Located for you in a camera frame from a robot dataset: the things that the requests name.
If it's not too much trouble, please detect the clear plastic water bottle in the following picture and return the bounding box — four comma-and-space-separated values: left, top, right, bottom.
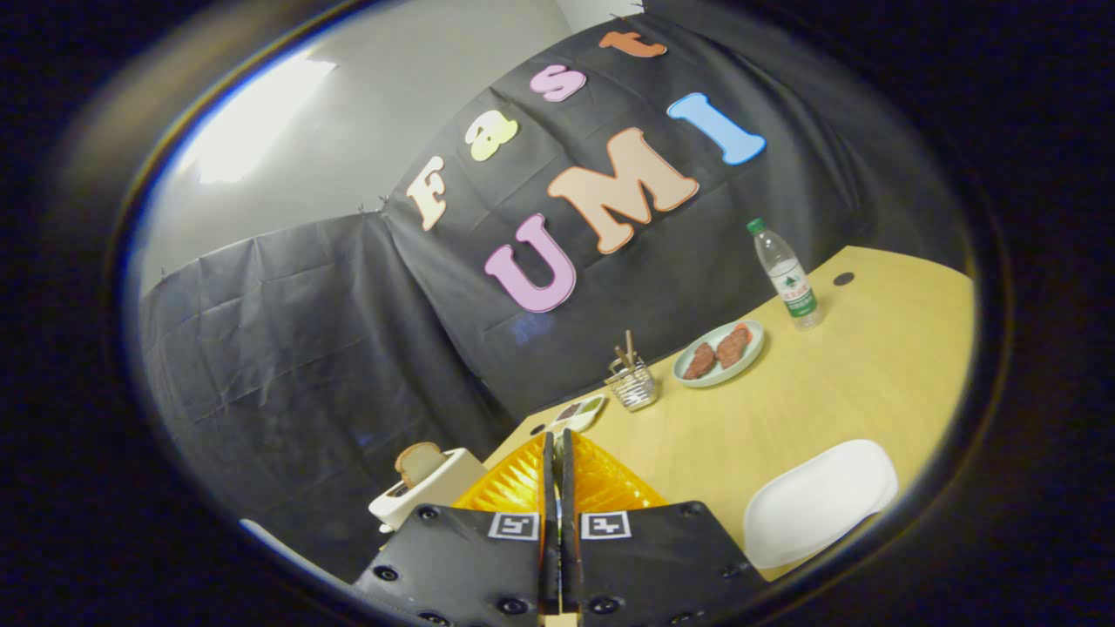
747, 218, 824, 330

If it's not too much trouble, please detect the bread slice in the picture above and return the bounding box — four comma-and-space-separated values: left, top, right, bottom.
395, 442, 447, 489

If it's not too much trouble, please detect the white plate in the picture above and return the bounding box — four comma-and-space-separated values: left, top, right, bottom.
743, 439, 899, 570

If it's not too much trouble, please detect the wire mesh utensil holder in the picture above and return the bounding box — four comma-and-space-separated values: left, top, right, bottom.
605, 353, 659, 412

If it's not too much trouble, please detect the black backdrop cloth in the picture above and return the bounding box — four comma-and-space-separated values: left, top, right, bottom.
139, 0, 968, 584

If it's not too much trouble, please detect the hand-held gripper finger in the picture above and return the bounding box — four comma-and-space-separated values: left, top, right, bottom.
353, 431, 560, 627
560, 428, 769, 627

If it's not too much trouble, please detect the pale green plate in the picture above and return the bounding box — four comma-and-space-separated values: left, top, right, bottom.
672, 320, 766, 388

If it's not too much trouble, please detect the white toaster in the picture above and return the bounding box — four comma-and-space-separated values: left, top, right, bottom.
368, 448, 489, 532

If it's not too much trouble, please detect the white divided sauce tray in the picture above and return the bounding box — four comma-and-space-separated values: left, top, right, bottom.
547, 394, 608, 435

